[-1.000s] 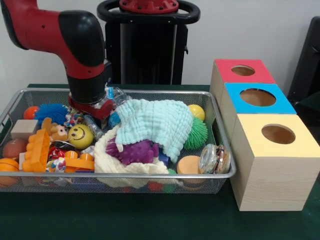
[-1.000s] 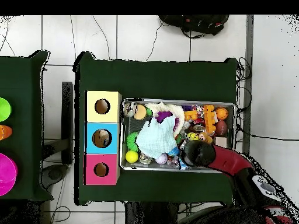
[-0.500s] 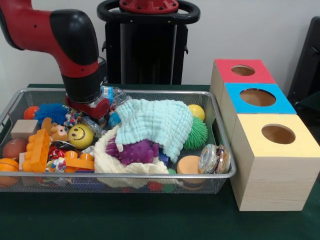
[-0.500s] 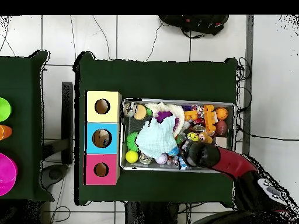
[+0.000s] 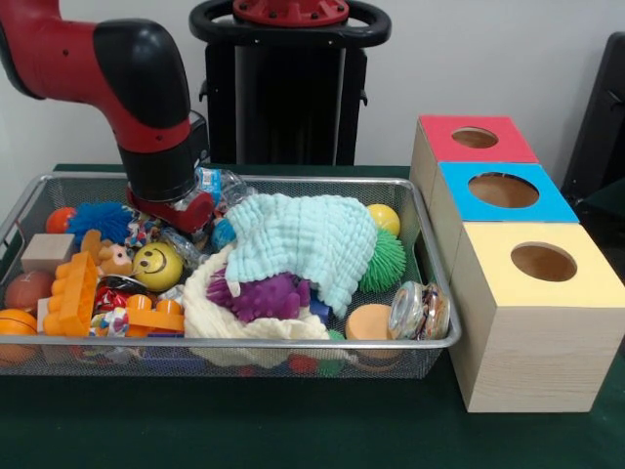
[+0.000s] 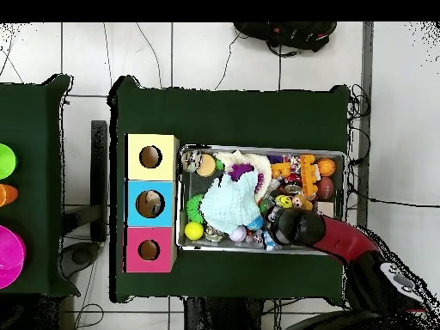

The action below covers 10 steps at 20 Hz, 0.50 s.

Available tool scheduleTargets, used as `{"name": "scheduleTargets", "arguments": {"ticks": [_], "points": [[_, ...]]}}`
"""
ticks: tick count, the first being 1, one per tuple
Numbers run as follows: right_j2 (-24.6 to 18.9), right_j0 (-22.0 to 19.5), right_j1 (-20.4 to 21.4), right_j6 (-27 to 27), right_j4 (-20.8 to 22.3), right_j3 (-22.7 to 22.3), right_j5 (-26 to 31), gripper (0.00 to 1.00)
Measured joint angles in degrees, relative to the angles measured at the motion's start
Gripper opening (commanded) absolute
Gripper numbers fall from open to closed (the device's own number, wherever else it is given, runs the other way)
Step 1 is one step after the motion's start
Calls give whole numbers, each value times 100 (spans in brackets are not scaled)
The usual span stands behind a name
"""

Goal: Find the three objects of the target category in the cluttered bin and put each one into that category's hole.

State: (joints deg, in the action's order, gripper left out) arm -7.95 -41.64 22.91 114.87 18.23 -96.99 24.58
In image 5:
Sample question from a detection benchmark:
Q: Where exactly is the wooden box with three holes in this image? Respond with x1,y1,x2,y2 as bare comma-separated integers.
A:
408,114,625,414

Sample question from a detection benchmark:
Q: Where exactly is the brown plush monkey toy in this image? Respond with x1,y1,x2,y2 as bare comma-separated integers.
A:
80,229,134,277

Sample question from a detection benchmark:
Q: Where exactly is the green spiky rubber ball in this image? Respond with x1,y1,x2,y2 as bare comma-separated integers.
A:
358,229,406,294

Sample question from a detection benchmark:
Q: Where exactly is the shallow wire mesh bin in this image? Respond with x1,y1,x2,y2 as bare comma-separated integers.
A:
0,171,462,381

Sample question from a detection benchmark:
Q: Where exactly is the black upright panel on stand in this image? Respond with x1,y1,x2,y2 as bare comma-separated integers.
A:
561,31,625,206

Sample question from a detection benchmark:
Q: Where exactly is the blue spiky rubber ball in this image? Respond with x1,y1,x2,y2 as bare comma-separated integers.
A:
65,202,133,248

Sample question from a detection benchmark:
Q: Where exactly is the cream knitted cloth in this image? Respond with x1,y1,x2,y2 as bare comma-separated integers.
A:
183,248,329,367

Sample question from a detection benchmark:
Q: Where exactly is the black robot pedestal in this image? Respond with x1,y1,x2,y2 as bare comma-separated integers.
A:
188,0,392,166

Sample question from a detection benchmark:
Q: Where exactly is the dark green table cloth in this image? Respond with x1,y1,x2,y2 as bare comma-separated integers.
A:
0,163,625,469

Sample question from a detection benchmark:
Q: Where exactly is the purple spiky monster toy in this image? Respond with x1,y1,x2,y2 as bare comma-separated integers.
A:
205,273,312,323

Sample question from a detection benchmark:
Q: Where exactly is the mint green waffle cloth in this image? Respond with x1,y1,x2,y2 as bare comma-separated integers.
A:
224,192,380,319

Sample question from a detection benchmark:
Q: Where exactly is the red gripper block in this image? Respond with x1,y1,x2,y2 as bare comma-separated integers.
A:
126,188,216,235

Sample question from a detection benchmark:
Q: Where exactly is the long orange building block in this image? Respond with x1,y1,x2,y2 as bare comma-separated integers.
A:
42,251,99,338

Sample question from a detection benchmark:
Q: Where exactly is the crushed clear plastic bottle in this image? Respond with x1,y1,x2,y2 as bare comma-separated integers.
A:
194,166,251,216

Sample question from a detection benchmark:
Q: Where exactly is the yellow smiley face ball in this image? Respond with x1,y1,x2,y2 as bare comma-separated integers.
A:
132,242,185,293

